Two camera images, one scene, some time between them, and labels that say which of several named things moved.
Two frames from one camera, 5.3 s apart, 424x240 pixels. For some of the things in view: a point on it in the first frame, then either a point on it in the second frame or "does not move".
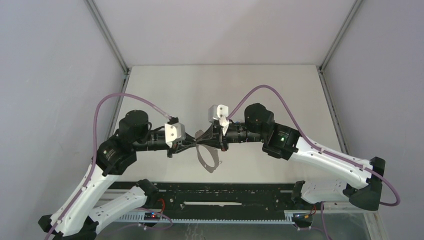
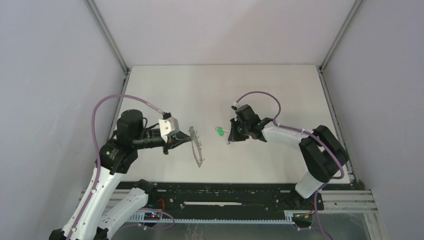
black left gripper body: x=155 y=140 does not move
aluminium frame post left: x=98 y=16 does not move
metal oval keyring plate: x=213 y=150 → x=193 y=136
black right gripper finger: x=211 y=133 → x=237 y=132
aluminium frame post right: x=336 y=41 does not move
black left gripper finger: x=187 y=147 → x=171 y=145
